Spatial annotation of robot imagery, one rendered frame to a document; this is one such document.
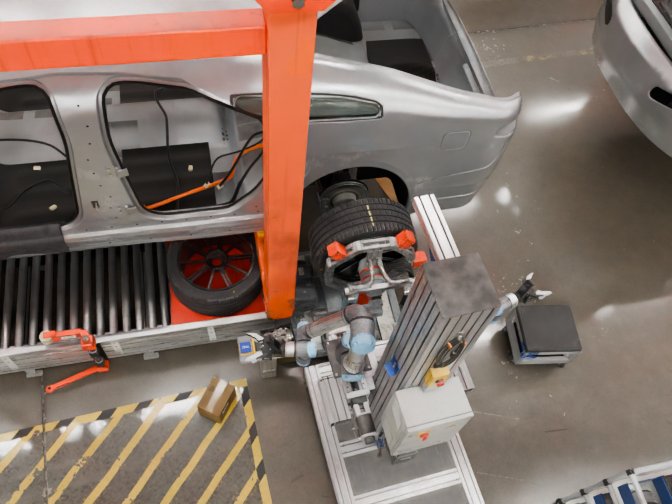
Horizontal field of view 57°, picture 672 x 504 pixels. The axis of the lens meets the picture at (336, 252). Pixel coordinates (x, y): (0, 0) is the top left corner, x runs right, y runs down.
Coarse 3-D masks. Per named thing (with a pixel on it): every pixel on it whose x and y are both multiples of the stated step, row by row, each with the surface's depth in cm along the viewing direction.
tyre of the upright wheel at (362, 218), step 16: (336, 208) 364; (352, 208) 360; (368, 208) 360; (384, 208) 362; (400, 208) 373; (320, 224) 369; (336, 224) 360; (352, 224) 355; (368, 224) 354; (384, 224) 356; (400, 224) 362; (320, 240) 366; (336, 240) 356; (352, 240) 357; (416, 240) 374; (320, 256) 366; (320, 272) 383
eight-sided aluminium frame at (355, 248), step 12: (360, 240) 354; (372, 240) 355; (384, 240) 356; (396, 240) 359; (348, 252) 360; (360, 252) 354; (408, 252) 366; (336, 264) 362; (324, 276) 380; (396, 276) 391; (336, 288) 388
